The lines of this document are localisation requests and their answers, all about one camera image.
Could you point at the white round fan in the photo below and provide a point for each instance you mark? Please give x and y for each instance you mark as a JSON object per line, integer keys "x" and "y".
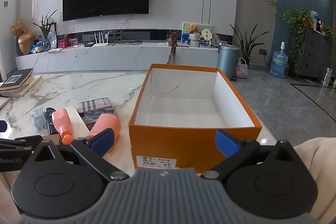
{"x": 206, "y": 33}

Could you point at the red photo box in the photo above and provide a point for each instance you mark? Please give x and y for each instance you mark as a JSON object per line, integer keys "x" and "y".
{"x": 73, "y": 42}

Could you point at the pink book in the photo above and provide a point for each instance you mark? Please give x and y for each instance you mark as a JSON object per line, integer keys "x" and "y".
{"x": 3, "y": 103}

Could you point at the dark picture book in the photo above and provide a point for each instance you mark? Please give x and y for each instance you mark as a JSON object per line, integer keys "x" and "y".
{"x": 90, "y": 120}

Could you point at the ivy plant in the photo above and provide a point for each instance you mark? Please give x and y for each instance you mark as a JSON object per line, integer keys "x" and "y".
{"x": 298, "y": 27}

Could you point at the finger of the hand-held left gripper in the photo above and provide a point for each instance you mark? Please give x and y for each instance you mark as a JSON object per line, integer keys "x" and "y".
{"x": 26, "y": 141}
{"x": 2, "y": 126}

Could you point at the beige books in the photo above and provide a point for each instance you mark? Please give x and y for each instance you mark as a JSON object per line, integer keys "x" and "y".
{"x": 26, "y": 88}

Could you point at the blue snack bags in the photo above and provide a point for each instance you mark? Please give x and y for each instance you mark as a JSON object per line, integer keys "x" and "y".
{"x": 38, "y": 47}

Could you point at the snake plant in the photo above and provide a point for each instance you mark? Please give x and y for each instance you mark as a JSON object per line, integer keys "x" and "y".
{"x": 246, "y": 43}

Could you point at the black book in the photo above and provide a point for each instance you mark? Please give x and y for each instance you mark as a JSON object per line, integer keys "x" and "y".
{"x": 15, "y": 79}

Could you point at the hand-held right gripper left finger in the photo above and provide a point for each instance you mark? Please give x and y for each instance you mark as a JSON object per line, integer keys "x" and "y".
{"x": 102, "y": 140}

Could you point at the pink bottle with orange cap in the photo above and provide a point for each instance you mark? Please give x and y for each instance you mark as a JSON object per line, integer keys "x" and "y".
{"x": 61, "y": 119}

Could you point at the pastel woven bag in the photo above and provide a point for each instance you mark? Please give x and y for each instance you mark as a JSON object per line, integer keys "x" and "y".
{"x": 241, "y": 70}

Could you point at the pink plastic cup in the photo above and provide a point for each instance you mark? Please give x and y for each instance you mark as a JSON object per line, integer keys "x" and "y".
{"x": 110, "y": 124}

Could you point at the green painting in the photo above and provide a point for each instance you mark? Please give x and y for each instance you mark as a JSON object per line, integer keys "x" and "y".
{"x": 185, "y": 32}

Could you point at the dried flowers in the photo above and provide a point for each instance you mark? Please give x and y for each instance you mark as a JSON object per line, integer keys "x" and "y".
{"x": 17, "y": 27}

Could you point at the clear plastic pack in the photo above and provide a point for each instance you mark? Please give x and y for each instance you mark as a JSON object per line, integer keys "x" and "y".
{"x": 38, "y": 119}

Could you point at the grey cabinet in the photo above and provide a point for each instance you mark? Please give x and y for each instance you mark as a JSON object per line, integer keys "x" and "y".
{"x": 312, "y": 53}

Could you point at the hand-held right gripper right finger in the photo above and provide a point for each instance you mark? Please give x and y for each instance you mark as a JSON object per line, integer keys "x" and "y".
{"x": 227, "y": 144}

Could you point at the green plant in glass vase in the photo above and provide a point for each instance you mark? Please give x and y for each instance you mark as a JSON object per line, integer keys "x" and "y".
{"x": 46, "y": 27}

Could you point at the blue water jug with pump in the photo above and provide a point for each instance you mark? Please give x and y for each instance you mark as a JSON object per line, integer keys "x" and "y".
{"x": 278, "y": 64}

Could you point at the white router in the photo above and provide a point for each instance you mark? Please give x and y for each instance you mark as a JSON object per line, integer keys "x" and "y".
{"x": 101, "y": 44}

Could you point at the dark tube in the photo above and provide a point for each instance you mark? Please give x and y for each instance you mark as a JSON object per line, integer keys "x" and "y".
{"x": 50, "y": 121}

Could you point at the orange cardboard box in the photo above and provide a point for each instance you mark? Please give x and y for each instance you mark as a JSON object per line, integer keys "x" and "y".
{"x": 183, "y": 140}

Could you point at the golden vase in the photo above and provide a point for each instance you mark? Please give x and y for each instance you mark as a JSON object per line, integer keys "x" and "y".
{"x": 25, "y": 43}

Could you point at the marble television console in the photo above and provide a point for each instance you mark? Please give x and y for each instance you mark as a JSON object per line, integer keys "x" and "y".
{"x": 105, "y": 58}

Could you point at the plaid case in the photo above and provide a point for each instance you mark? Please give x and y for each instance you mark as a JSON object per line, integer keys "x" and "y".
{"x": 94, "y": 106}

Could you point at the grey trash can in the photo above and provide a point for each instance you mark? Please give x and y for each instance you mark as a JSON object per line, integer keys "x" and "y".
{"x": 227, "y": 61}

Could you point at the teddy bear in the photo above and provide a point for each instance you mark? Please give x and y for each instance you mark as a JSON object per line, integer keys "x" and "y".
{"x": 193, "y": 28}

